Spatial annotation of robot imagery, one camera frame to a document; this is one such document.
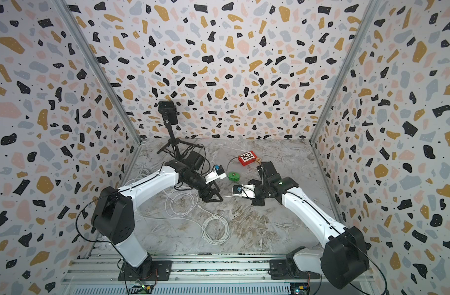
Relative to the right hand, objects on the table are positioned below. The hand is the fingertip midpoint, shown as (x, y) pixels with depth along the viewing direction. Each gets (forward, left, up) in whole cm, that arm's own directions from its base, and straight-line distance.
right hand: (245, 192), depth 81 cm
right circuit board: (-33, -22, -16) cm, 42 cm away
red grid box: (+30, -2, -12) cm, 32 cm away
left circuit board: (-35, +38, -14) cm, 53 cm away
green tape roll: (+16, +6, -11) cm, 21 cm away
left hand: (-1, +11, 0) cm, 11 cm away
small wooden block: (+29, -8, -13) cm, 33 cm away
